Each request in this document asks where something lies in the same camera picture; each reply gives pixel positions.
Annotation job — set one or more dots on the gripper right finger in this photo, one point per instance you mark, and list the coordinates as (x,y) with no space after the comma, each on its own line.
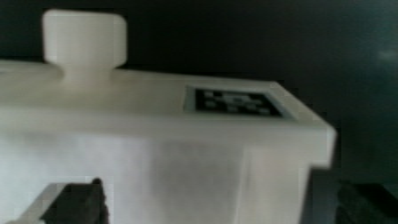
(366,205)

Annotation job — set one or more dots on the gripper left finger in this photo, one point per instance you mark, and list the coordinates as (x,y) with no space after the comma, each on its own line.
(78,206)

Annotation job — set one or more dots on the white front drawer box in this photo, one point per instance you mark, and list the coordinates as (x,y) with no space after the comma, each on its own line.
(201,144)

